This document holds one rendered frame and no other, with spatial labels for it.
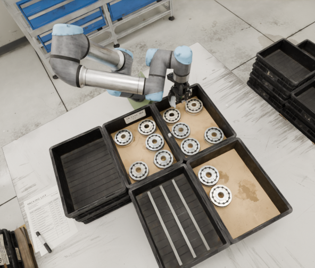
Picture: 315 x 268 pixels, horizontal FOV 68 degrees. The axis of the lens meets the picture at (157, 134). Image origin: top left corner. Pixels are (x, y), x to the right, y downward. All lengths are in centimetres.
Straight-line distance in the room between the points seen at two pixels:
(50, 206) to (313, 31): 322
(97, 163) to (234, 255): 83
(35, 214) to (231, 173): 109
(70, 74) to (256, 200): 100
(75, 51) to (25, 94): 213
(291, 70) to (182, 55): 136
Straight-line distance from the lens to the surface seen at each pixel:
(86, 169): 134
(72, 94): 284
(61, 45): 106
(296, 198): 144
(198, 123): 136
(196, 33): 321
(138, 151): 129
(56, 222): 147
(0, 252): 201
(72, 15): 277
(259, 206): 123
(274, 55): 230
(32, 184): 161
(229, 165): 126
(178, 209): 118
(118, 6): 298
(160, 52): 103
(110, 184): 126
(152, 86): 101
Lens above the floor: 199
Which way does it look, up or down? 60 degrees down
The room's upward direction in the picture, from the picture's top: 12 degrees counter-clockwise
